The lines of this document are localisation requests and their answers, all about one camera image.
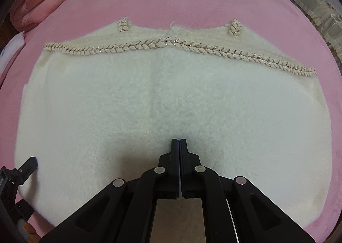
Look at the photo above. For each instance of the small white printed pillow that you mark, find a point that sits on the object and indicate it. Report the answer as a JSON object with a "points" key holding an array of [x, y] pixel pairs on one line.
{"points": [[10, 45]]}

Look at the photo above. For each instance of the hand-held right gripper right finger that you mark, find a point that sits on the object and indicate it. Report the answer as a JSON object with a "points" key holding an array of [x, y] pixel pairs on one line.
{"points": [[183, 157]]}

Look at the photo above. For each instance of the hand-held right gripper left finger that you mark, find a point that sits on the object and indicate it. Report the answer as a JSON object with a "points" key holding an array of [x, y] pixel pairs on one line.
{"points": [[175, 157]]}

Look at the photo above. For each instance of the white fuzzy braided-trim cardigan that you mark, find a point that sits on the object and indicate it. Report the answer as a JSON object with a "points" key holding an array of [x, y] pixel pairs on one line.
{"points": [[171, 115]]}

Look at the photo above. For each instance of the lace-covered furniture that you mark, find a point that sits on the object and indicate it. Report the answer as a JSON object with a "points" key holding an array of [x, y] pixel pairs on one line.
{"points": [[318, 10]]}

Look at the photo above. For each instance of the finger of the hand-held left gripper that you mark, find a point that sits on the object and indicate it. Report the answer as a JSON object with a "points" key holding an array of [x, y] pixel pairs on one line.
{"points": [[28, 168]]}

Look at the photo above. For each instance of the person's left hand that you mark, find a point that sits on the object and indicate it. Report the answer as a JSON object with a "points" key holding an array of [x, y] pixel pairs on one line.
{"points": [[29, 228]]}

